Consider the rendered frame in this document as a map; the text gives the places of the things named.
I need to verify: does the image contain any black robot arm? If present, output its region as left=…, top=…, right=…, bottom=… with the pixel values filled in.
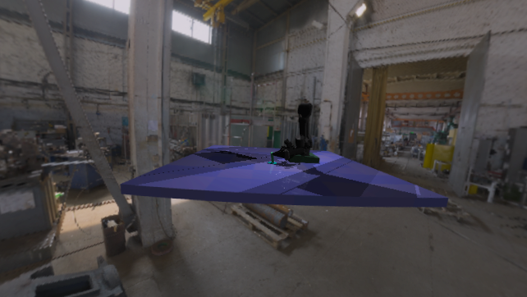
left=284, top=103, right=313, bottom=156

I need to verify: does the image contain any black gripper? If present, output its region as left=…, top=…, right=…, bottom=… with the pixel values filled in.
left=273, top=145, right=297, bottom=160

